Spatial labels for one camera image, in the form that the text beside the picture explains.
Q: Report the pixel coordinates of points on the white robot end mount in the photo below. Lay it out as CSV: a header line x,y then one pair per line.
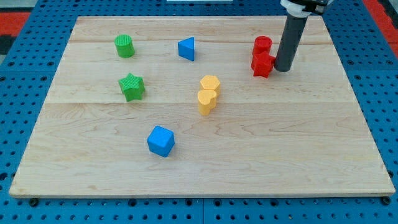
x,y
303,8

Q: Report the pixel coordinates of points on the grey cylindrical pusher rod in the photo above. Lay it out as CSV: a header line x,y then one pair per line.
x,y
289,42

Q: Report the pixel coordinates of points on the blue cube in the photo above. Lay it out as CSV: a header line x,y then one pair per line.
x,y
161,141

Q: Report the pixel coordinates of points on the blue triangle block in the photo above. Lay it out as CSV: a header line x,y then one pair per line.
x,y
186,48

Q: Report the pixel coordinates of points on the red cylinder block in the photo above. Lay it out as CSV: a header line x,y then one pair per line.
x,y
262,44

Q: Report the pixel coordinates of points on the red star block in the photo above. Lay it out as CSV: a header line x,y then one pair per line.
x,y
262,64

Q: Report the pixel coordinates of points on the yellow hexagon block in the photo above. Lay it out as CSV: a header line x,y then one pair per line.
x,y
211,82

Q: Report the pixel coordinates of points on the yellow heart block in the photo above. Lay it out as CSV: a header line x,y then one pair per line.
x,y
206,101

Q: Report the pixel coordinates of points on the green cylinder block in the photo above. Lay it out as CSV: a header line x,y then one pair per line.
x,y
124,46

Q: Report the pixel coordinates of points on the wooden board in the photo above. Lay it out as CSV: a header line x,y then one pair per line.
x,y
295,134

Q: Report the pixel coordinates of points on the green star block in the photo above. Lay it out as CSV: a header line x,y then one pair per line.
x,y
132,87

